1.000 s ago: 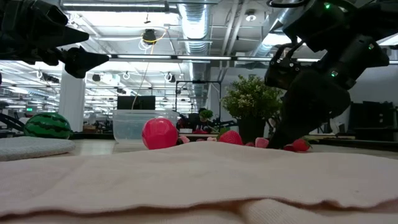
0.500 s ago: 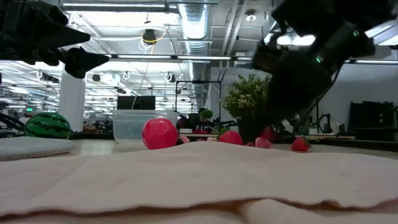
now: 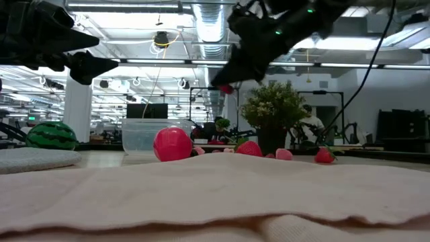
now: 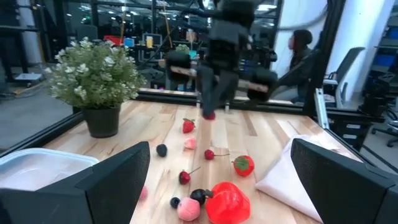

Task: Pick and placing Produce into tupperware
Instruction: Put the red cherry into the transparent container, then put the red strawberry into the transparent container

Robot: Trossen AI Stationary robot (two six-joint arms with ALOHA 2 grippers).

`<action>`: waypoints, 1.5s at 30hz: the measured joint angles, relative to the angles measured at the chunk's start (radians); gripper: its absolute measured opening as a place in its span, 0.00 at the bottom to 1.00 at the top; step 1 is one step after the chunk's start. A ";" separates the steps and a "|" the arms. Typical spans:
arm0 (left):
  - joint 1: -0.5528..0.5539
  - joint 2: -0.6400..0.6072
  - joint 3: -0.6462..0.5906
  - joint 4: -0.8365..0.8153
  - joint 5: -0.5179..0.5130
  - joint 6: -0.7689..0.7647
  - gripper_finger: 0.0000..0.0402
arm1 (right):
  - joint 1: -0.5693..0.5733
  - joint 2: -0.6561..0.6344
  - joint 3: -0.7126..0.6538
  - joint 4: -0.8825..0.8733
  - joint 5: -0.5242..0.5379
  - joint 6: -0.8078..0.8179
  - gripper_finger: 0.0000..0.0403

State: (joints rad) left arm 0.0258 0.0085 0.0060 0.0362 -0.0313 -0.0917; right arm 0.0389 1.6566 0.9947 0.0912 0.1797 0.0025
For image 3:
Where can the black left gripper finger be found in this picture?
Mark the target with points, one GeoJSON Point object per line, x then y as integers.
{"type": "Point", "coordinates": [89, 67]}
{"type": "Point", "coordinates": [72, 42]}

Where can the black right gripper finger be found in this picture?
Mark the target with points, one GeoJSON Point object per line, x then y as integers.
{"type": "Point", "coordinates": [253, 69]}
{"type": "Point", "coordinates": [231, 65]}

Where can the red toy strawberry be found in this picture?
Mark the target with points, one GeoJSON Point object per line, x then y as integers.
{"type": "Point", "coordinates": [323, 156]}
{"type": "Point", "coordinates": [249, 149]}

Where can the pink round toy fruit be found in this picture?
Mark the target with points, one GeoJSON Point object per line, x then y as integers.
{"type": "Point", "coordinates": [284, 154]}
{"type": "Point", "coordinates": [228, 150]}
{"type": "Point", "coordinates": [200, 150]}

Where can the black toy blackberry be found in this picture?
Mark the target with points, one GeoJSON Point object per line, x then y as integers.
{"type": "Point", "coordinates": [193, 153]}

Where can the big red toy apple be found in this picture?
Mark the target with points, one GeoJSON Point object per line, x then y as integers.
{"type": "Point", "coordinates": [172, 144]}

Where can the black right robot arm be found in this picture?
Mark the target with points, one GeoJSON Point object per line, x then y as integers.
{"type": "Point", "coordinates": [337, 8]}

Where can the clear plastic tupperware container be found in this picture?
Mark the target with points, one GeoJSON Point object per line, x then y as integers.
{"type": "Point", "coordinates": [139, 136]}

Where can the white building pillar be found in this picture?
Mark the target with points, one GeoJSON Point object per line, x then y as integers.
{"type": "Point", "coordinates": [78, 107]}

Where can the green plant in black pot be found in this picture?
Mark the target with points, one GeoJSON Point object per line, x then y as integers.
{"type": "Point", "coordinates": [272, 107]}

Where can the long LED light bar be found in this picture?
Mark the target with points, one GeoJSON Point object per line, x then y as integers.
{"type": "Point", "coordinates": [154, 61]}

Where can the black background monitor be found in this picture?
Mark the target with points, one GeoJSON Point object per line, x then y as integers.
{"type": "Point", "coordinates": [148, 111]}

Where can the green striped toy watermelon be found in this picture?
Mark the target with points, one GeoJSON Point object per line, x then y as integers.
{"type": "Point", "coordinates": [50, 136]}

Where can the person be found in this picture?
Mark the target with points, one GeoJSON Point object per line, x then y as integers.
{"type": "Point", "coordinates": [310, 124]}

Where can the grey folded cloth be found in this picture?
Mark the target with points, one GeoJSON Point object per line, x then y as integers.
{"type": "Point", "coordinates": [30, 159]}

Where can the pink beige cloth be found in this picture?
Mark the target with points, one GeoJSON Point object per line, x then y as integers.
{"type": "Point", "coordinates": [215, 195]}

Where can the black cabinet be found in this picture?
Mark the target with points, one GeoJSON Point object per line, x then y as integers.
{"type": "Point", "coordinates": [401, 127]}

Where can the black tall rack frame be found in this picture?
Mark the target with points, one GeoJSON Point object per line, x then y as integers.
{"type": "Point", "coordinates": [320, 92]}
{"type": "Point", "coordinates": [215, 88]}

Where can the silver ceiling ventilation duct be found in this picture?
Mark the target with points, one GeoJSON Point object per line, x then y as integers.
{"type": "Point", "coordinates": [211, 27]}

